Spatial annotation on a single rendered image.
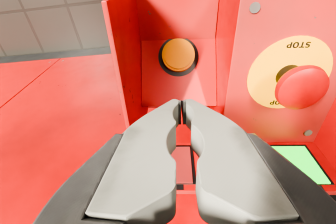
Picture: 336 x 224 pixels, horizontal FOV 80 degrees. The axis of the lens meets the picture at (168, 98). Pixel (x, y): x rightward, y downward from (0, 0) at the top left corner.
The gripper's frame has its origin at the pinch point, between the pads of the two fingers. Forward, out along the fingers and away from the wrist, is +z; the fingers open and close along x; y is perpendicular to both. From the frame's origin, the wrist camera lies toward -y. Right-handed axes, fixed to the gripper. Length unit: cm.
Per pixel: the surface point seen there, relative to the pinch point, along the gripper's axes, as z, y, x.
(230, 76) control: 6.2, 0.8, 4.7
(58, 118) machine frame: 31.2, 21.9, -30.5
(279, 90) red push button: 3.6, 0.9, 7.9
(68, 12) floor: 85, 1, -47
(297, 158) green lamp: 4.5, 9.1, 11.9
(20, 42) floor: 86, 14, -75
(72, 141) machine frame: 22.6, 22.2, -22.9
